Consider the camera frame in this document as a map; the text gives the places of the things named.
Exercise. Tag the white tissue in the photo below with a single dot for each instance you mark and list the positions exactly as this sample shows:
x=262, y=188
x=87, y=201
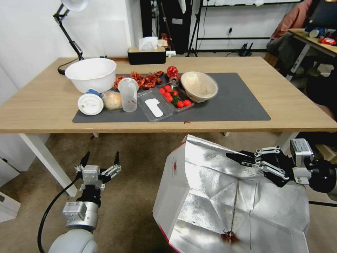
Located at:
x=147, y=43

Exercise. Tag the kraft paper bowl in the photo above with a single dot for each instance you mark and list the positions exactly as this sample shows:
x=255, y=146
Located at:
x=201, y=85

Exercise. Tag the black tissue box wooden lid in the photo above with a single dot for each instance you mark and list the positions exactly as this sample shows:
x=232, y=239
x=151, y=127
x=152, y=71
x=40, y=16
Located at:
x=146, y=56

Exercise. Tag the black whiteboard stand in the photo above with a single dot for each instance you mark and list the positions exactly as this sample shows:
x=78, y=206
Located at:
x=200, y=29

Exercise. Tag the wooden table with white legs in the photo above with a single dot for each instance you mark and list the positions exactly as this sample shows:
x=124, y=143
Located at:
x=284, y=100

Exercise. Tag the black wifi router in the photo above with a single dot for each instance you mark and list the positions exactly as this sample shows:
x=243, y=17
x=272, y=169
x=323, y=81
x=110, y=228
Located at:
x=245, y=50

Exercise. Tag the wooden side desk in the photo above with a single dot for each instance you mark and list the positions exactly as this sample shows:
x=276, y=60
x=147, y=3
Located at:
x=310, y=42

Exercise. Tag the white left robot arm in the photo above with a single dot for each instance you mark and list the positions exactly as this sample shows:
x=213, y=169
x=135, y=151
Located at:
x=76, y=239

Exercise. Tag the large white plastic bowl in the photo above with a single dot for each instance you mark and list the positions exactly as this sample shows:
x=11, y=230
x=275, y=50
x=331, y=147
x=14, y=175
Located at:
x=90, y=73

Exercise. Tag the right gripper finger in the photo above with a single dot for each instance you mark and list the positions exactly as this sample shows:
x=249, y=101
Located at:
x=271, y=168
x=242, y=157

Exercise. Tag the pink cloth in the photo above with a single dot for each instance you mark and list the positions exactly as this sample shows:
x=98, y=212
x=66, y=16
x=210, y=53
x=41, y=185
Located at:
x=292, y=19

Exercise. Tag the red snack packet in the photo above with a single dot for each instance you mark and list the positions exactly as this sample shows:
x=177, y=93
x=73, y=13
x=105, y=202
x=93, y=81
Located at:
x=327, y=40

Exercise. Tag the white power strip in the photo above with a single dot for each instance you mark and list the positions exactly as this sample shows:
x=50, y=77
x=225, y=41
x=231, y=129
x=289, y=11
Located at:
x=170, y=53

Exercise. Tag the black wall plug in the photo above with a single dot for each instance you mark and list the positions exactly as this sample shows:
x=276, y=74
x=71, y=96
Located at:
x=230, y=30

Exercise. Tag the clear plastic cup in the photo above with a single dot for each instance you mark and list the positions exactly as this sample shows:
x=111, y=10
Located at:
x=128, y=95

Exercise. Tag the black desk lamp white shade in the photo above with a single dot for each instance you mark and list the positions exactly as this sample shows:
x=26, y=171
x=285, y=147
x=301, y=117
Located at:
x=69, y=37

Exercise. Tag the paper cup with white lid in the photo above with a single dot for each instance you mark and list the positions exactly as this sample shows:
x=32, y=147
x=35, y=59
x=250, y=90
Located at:
x=89, y=104

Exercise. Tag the bread in plastic wrap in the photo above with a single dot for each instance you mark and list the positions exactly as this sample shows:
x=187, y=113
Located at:
x=112, y=100

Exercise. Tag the dark grey table mat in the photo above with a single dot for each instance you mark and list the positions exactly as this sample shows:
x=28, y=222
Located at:
x=231, y=105

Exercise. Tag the crayfish shell scrap in bag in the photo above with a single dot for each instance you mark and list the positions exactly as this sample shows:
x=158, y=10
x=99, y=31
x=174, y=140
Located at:
x=229, y=235

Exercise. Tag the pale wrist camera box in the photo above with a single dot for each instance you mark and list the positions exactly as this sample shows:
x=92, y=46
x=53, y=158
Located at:
x=90, y=174

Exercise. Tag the black cabinet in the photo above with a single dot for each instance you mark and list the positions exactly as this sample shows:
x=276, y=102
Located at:
x=168, y=26

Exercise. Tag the tipped paper cup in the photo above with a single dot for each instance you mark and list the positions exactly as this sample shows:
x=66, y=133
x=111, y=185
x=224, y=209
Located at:
x=314, y=33

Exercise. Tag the foil-lined food delivery bag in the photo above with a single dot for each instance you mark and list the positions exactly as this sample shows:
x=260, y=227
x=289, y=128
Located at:
x=210, y=195

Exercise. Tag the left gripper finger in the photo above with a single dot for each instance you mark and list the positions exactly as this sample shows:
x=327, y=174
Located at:
x=84, y=160
x=115, y=167

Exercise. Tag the clear plastic clamshell box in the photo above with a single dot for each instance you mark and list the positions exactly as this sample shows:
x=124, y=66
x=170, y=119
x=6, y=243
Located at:
x=155, y=109

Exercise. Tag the red cherry tomato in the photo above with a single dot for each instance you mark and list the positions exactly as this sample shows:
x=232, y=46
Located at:
x=180, y=104
x=168, y=87
x=175, y=93
x=162, y=91
x=169, y=98
x=166, y=94
x=187, y=102

